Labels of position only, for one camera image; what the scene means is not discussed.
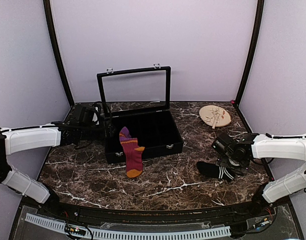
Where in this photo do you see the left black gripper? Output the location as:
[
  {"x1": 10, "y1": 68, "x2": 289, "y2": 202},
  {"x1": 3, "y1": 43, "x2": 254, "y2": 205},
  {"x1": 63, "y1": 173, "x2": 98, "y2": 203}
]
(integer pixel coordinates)
[{"x1": 79, "y1": 120, "x2": 116, "y2": 141}]

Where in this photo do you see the black sock with white stripes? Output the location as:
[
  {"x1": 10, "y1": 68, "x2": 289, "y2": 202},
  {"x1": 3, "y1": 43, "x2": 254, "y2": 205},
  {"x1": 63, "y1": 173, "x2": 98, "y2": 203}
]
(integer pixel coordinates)
[{"x1": 196, "y1": 161, "x2": 236, "y2": 183}]

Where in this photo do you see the black storage box with lid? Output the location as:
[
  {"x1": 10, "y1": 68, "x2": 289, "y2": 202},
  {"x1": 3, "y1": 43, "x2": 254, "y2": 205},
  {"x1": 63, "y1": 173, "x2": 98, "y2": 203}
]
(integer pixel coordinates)
[{"x1": 97, "y1": 66, "x2": 183, "y2": 164}]

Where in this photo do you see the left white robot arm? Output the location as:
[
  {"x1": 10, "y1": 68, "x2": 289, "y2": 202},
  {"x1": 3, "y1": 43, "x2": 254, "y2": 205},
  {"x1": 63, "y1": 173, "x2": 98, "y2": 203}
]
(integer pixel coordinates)
[{"x1": 0, "y1": 102, "x2": 103, "y2": 218}]

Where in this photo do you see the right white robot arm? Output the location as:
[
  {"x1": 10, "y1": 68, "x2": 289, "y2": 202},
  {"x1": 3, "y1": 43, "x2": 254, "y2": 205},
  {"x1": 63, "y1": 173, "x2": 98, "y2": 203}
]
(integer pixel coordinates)
[{"x1": 212, "y1": 133, "x2": 306, "y2": 217}]

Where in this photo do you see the maroon orange purple sock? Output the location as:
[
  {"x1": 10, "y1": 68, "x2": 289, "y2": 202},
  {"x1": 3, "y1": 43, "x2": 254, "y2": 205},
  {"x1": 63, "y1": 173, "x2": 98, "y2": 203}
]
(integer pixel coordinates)
[{"x1": 119, "y1": 127, "x2": 145, "y2": 178}]

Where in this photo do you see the black front rail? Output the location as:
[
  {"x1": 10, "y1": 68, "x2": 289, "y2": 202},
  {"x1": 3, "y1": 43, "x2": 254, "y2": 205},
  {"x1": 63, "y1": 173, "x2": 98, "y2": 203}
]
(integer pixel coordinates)
[{"x1": 38, "y1": 202, "x2": 268, "y2": 226}]

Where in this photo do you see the white slotted cable duct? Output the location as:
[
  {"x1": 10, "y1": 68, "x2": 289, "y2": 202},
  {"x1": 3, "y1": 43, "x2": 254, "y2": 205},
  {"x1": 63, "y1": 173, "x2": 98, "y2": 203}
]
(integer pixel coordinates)
[{"x1": 24, "y1": 213, "x2": 231, "y2": 240}]

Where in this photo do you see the left black frame post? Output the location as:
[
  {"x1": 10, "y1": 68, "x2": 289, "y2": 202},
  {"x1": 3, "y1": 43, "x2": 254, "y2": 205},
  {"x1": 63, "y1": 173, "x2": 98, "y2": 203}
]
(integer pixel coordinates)
[{"x1": 43, "y1": 0, "x2": 75, "y2": 107}]

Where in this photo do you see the black frame post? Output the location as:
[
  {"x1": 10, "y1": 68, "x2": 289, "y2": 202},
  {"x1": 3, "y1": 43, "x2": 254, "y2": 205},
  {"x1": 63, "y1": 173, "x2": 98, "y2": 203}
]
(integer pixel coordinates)
[
  {"x1": 235, "y1": 0, "x2": 265, "y2": 108},
  {"x1": 43, "y1": 0, "x2": 75, "y2": 107}
]

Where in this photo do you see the right black frame post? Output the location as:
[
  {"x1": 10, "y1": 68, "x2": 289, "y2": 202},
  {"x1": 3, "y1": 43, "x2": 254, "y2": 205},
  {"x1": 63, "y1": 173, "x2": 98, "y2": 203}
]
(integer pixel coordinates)
[{"x1": 235, "y1": 0, "x2": 265, "y2": 108}]

